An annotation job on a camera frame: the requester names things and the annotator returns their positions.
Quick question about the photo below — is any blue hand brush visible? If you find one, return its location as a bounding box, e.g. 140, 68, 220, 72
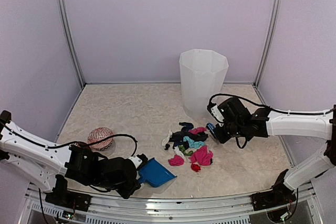
206, 123, 217, 139

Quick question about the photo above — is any blue dustpan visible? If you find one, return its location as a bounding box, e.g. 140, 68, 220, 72
138, 158, 177, 188

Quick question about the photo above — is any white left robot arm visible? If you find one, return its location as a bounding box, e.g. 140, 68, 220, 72
1, 110, 142, 206

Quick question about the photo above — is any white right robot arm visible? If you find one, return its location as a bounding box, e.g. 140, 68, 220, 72
208, 98, 335, 205

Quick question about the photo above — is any red white patterned bowl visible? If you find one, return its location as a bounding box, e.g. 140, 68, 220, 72
87, 127, 113, 151

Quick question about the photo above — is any cyan paper scrap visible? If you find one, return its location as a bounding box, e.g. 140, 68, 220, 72
183, 136, 206, 149

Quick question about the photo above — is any long white paper scrap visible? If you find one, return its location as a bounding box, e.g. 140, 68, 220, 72
162, 130, 173, 150

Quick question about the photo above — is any green black paper scrap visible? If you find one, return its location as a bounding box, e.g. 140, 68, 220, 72
179, 145, 194, 157

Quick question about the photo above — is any small red paper ball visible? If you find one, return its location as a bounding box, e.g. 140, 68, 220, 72
191, 163, 201, 173

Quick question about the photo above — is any white crumpled paper scrap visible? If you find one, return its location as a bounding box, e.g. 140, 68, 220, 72
173, 146, 186, 162

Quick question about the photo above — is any white translucent plastic bin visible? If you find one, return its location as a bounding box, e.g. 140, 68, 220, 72
179, 49, 229, 119

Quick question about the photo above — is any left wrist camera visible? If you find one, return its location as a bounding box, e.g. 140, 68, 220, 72
128, 154, 148, 169

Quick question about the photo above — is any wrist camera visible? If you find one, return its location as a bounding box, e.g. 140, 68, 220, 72
207, 103, 225, 124
128, 154, 148, 169

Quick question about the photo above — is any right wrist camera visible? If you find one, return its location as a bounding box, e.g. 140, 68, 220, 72
207, 103, 225, 124

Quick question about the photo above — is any aluminium front rail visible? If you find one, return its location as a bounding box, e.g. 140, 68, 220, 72
18, 183, 323, 223

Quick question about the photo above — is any aluminium corner post right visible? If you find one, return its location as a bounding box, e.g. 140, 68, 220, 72
254, 0, 281, 89

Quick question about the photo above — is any aluminium corner post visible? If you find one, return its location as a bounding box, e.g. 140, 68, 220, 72
254, 0, 281, 89
57, 0, 86, 90

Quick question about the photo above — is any aluminium corner post left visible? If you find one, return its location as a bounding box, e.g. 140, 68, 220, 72
57, 0, 86, 90

